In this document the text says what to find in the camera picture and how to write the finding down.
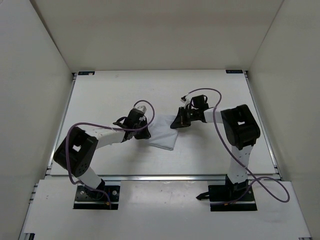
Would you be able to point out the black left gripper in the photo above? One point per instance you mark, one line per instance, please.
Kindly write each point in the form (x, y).
(145, 134)

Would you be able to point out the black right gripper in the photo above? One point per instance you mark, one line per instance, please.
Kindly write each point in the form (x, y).
(180, 121)

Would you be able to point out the white skirt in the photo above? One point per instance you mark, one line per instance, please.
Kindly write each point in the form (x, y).
(162, 136)

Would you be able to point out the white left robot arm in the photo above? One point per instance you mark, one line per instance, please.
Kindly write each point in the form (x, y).
(76, 151)

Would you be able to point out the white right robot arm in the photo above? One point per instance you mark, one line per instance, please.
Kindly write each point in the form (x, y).
(240, 127)

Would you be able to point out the right blue corner label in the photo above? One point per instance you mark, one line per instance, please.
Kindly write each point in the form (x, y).
(234, 71)

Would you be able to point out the blue corner label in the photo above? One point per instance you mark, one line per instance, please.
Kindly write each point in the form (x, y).
(234, 71)
(86, 73)

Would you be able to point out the left blue corner label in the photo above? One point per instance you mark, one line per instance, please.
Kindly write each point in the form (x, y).
(86, 73)

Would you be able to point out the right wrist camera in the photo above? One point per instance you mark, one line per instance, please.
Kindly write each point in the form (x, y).
(185, 100)

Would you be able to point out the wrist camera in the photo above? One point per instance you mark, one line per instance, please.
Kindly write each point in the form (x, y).
(185, 100)
(142, 109)

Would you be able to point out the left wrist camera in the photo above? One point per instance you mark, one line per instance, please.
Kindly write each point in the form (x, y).
(142, 109)

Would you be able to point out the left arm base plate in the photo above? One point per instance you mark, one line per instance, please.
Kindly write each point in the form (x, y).
(86, 199)

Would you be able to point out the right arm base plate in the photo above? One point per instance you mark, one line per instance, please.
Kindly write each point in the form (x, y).
(222, 200)

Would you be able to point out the aluminium rail across table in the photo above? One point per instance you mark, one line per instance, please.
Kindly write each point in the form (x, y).
(165, 178)

